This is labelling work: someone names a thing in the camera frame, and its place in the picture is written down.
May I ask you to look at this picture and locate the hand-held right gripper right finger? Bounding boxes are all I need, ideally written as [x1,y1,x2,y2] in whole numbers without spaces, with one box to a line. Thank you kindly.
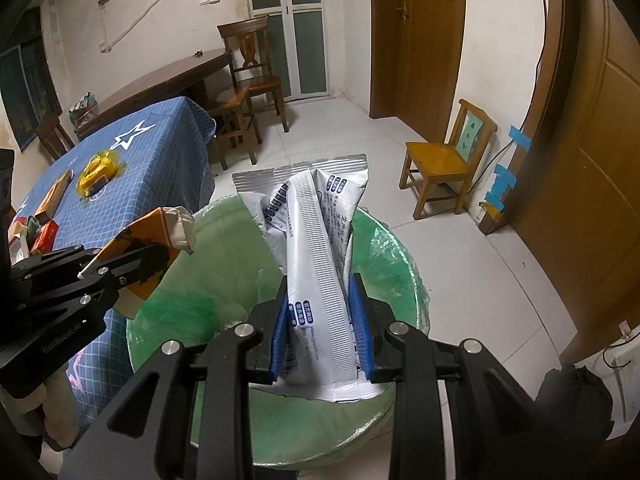
[348,272,543,480]

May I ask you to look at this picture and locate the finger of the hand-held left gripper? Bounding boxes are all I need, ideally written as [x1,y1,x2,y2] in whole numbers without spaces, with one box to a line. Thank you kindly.
[15,242,171,323]
[10,244,103,286]

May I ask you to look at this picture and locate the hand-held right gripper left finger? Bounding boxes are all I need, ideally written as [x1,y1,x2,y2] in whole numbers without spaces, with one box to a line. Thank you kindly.
[59,280,291,480]

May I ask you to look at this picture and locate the orange and white carton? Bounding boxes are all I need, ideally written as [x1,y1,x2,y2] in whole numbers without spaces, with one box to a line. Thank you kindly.
[80,206,195,320]

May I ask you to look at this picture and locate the trash bin with green liner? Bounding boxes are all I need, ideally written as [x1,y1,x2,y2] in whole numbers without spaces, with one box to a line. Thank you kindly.
[125,195,431,471]

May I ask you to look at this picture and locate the white and silver foil bag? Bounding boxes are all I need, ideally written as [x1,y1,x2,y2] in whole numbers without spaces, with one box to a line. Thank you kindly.
[231,154,396,403]

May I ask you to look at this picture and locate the red cigarette box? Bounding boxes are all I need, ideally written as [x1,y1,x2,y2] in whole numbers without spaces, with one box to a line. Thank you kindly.
[30,221,57,255]

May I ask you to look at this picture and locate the white medicine box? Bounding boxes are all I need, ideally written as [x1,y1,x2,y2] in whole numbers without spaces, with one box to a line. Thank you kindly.
[7,230,32,263]

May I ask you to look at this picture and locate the long beige box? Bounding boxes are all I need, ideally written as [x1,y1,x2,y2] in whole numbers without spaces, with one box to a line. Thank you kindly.
[35,170,73,223]

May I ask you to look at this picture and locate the yellow plastic bag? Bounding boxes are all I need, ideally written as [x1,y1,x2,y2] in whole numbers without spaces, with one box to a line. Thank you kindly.
[75,151,123,200]

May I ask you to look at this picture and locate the dark wooden chair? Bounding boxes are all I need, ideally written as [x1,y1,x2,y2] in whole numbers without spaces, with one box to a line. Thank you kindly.
[35,112,76,161]

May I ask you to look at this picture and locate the dark bag with packets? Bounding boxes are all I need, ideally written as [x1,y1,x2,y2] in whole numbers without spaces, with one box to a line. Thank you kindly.
[69,92,98,126]

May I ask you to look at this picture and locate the dark window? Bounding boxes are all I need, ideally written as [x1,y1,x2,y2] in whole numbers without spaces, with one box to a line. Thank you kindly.
[0,7,63,153]

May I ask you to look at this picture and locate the dark wooden dining table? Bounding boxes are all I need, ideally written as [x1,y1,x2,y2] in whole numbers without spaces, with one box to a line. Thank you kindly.
[75,49,233,141]

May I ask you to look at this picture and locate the brown wooden chair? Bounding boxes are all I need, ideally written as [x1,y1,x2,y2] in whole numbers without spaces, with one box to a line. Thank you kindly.
[216,15,290,133]
[205,87,263,171]

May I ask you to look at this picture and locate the small wooden chair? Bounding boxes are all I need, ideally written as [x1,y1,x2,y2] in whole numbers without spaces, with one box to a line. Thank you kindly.
[400,99,498,220]

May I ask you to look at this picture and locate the blue tape strips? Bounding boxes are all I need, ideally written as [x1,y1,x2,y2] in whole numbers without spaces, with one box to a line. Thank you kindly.
[484,165,517,211]

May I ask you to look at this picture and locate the black cloth bundle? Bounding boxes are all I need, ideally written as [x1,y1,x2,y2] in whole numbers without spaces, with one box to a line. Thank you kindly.
[537,365,613,441]

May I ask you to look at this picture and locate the blue tape strip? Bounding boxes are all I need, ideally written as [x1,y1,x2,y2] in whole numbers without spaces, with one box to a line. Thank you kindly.
[507,125,533,150]

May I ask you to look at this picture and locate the white flat box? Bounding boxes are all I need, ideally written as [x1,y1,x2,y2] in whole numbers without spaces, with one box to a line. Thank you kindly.
[602,320,640,426]

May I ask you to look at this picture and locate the frosted glass door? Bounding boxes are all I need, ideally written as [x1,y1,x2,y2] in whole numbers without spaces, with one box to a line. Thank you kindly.
[245,0,333,103]

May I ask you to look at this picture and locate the brown wooden door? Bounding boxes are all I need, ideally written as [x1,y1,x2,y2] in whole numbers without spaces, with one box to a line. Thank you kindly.
[370,0,466,133]

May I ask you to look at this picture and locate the wall cable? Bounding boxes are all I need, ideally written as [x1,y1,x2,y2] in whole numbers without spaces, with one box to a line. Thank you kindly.
[100,0,198,53]

